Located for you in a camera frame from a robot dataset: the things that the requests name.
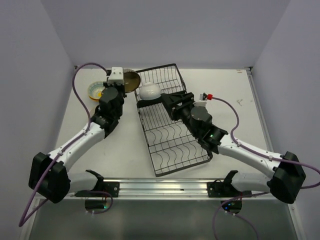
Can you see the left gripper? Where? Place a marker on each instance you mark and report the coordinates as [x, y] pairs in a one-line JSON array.
[[120, 86]]

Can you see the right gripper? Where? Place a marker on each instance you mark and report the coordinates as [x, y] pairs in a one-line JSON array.
[[172, 100]]

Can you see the dark patterned bowl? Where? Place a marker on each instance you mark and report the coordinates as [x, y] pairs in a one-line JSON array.
[[132, 80]]

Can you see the white ceramic bowl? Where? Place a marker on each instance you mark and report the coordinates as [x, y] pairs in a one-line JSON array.
[[150, 91]]

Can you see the white bowl yellow sun dots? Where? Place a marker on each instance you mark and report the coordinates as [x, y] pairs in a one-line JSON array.
[[95, 89]]

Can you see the orange yellow bowl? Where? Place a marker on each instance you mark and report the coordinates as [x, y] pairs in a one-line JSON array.
[[94, 99]]

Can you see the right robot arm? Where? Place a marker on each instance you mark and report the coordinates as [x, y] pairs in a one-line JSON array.
[[281, 175]]

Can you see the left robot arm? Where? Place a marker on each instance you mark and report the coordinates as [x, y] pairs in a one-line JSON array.
[[49, 172]]

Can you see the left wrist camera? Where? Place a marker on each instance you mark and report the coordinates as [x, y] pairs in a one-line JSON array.
[[116, 77]]

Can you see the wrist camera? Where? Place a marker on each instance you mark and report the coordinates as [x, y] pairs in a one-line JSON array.
[[203, 98], [116, 77]]

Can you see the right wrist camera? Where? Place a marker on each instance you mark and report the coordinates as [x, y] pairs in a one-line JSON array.
[[203, 98]]

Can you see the black wire dish rack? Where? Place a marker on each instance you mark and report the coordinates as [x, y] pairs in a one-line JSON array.
[[171, 146]]

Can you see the aluminium mounting rail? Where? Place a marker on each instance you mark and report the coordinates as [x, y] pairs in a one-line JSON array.
[[160, 188]]

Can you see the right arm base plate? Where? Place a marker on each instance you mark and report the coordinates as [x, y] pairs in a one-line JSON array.
[[221, 189]]

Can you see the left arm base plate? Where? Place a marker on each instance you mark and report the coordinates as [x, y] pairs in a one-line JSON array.
[[110, 187]]

